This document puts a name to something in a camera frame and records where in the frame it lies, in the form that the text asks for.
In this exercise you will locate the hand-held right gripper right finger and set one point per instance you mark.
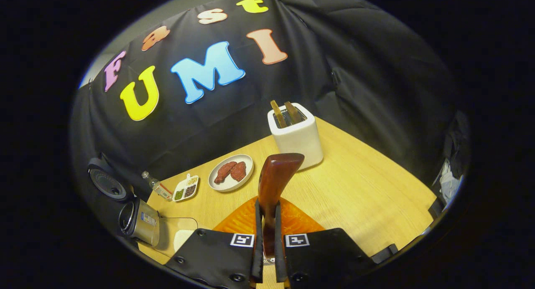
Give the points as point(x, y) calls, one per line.
point(279, 239)

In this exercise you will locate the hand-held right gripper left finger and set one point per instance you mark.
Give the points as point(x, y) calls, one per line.
point(258, 239)

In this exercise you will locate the brown wooden spoon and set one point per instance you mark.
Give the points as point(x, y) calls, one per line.
point(273, 180)

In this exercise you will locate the dark grey rice cooker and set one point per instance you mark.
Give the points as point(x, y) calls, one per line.
point(144, 226)

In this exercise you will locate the white round plate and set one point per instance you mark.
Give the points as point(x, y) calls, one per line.
point(246, 172)

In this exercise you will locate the red meat piece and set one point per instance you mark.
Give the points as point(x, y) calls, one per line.
point(239, 171)
point(225, 172)

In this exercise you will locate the white divided bean dish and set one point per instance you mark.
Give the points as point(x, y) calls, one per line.
point(186, 188)

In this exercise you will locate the white toaster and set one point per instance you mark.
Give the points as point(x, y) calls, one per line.
point(299, 142)

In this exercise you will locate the small clear glass bottle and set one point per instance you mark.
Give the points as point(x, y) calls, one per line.
point(159, 187)

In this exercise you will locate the brown toast slice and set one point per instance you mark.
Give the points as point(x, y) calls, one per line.
point(293, 112)
point(278, 113)

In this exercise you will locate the white crumpled cloth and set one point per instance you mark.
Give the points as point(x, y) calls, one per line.
point(449, 182)

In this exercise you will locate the black backdrop cloth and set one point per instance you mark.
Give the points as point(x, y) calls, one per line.
point(355, 71)

